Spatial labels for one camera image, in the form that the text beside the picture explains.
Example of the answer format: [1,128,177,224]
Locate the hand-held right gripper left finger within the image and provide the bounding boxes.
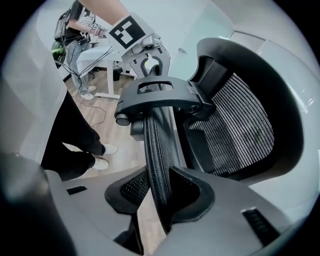
[0,153,154,256]

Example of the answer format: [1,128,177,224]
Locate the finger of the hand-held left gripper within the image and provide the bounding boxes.
[151,46,172,76]
[129,57,149,79]

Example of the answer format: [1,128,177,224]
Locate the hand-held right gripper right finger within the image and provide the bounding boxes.
[149,165,310,256]

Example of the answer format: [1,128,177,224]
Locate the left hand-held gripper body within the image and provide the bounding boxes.
[107,13,166,64]

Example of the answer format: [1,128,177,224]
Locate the black mesh office chair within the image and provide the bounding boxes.
[113,37,305,236]

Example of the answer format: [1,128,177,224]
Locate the person's left forearm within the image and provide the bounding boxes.
[77,0,131,26]

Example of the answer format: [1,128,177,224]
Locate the black small bin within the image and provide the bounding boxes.
[112,67,123,82]

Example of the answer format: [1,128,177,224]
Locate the white table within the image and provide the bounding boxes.
[76,46,133,100]

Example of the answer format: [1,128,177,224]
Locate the frosted glass door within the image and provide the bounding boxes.
[164,0,235,82]

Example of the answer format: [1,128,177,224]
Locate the person's white right shoe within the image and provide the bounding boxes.
[91,158,110,171]

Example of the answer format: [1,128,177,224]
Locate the person's white shoe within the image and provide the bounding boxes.
[91,158,110,171]
[103,144,118,156]

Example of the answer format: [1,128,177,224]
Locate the green and black bag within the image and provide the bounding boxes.
[51,41,66,62]

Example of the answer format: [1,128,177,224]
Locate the person's white left shoe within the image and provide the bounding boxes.
[103,144,118,156]

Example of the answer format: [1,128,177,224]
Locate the person's black trousers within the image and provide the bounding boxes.
[40,87,106,181]

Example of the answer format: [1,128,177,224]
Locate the person's grey printed shirt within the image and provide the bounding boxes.
[0,29,68,166]

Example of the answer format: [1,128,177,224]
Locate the black floor cable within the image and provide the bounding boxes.
[74,96,108,126]

